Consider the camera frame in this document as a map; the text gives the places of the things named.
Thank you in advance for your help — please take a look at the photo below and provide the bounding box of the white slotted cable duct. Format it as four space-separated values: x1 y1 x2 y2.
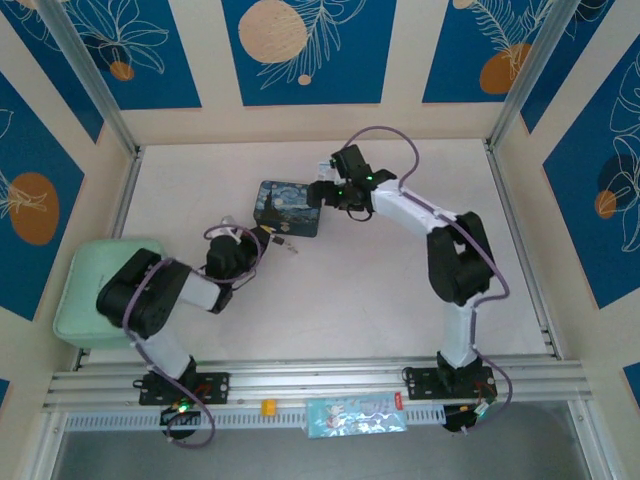
64 405 447 434

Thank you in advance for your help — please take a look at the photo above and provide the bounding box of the aluminium mounting rail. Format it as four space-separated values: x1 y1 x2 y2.
42 355 595 414

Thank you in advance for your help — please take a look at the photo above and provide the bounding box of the black controller with LED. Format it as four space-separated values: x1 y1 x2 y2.
158 399 202 442
442 401 495 435

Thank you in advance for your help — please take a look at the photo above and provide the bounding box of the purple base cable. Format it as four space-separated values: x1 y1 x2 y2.
166 384 217 450
460 349 516 435

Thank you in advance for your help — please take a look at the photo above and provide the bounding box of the aluminium frame post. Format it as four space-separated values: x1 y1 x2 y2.
35 0 145 157
486 0 572 152

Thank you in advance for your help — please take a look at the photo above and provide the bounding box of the aluminium side rail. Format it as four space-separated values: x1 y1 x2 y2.
74 147 147 372
482 139 565 362

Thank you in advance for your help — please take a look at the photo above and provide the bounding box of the mint green tray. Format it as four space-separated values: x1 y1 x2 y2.
52 236 167 352

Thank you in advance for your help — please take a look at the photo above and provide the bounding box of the blue patterned tissue packet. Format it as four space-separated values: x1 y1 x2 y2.
304 391 409 441

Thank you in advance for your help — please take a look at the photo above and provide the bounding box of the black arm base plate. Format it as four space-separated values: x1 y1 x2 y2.
403 366 499 402
133 371 232 407

